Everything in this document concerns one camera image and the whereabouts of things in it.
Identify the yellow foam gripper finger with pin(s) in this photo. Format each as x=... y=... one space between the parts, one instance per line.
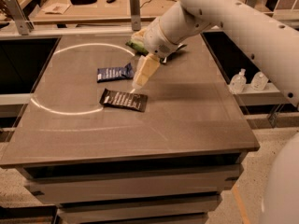
x=146 y=67
x=139 y=35

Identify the blue rxbar blueberry wrapper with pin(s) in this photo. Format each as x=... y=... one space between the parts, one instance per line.
x=115 y=73

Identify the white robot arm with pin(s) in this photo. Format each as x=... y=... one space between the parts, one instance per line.
x=271 y=45

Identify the black rxbar wrapper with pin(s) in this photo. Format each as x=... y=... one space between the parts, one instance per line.
x=125 y=100

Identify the green chip bag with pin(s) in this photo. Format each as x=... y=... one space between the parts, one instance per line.
x=139 y=48

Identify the small black remote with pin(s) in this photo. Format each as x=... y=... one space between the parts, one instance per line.
x=110 y=1

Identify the black cloth bundle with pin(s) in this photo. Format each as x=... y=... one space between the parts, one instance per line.
x=82 y=2

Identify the white paper sheet left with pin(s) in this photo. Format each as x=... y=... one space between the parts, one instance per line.
x=57 y=8

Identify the clear plastic bottle left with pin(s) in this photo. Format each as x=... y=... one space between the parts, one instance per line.
x=238 y=82

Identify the clear plastic bottle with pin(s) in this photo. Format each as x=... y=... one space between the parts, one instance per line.
x=238 y=82
x=259 y=81

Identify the clear plastic bottle right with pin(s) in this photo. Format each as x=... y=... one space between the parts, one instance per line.
x=259 y=81

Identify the grey drawer cabinet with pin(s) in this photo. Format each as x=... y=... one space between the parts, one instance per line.
x=158 y=191

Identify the middle metal bracket post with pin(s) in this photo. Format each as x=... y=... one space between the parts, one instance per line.
x=135 y=15

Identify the left metal bracket post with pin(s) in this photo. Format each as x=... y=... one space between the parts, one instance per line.
x=22 y=22

